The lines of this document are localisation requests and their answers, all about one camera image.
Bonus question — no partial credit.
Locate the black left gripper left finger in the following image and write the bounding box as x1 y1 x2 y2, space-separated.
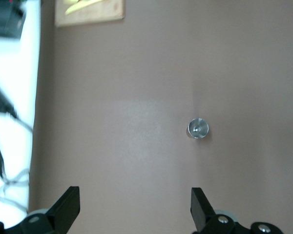
0 186 81 234

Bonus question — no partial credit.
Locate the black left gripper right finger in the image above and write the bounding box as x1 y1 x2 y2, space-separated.
190 187 283 234

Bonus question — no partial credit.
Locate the steel jigger measuring cup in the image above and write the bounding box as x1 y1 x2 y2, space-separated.
186 117 209 139

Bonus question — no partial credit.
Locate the brown table cover sheet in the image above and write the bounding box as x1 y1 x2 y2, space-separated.
28 0 293 234

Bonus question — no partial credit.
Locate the dark box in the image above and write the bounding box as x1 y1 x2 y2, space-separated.
0 0 25 38

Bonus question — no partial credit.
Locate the yellow plastic knife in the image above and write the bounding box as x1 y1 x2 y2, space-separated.
64 0 107 15

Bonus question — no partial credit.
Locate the wooden cutting board with handle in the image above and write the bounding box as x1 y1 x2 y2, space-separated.
54 0 126 27

